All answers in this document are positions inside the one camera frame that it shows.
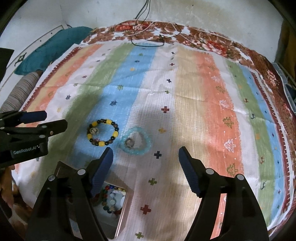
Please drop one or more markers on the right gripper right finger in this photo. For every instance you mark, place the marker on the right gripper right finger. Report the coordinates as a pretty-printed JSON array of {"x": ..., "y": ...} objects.
[{"x": 208, "y": 185}]

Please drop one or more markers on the striped colourful cloth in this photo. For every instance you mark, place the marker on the striped colourful cloth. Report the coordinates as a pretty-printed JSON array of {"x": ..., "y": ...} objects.
[{"x": 162, "y": 98}]

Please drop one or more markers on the grey plastic crate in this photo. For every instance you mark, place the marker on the grey plastic crate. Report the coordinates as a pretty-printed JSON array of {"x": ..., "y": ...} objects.
[{"x": 288, "y": 89}]

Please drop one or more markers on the person's left hand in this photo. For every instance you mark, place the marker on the person's left hand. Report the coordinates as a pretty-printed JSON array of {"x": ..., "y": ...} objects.
[{"x": 6, "y": 186}]

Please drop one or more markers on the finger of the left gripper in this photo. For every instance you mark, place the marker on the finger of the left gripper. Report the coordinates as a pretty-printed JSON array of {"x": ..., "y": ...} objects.
[
  {"x": 14, "y": 118},
  {"x": 11, "y": 132}
]

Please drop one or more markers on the teal pillow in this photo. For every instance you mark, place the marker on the teal pillow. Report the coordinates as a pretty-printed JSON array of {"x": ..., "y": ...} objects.
[{"x": 52, "y": 49}]

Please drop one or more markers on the striped bolster pillow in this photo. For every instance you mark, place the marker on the striped bolster pillow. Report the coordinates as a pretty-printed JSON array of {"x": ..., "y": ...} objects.
[{"x": 21, "y": 91}]

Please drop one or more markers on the small clear earring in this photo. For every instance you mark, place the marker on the small clear earring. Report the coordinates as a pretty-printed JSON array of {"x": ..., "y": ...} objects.
[{"x": 94, "y": 131}]

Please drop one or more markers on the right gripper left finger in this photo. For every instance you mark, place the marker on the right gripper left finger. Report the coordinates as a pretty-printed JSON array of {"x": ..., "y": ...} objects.
[{"x": 82, "y": 187}]

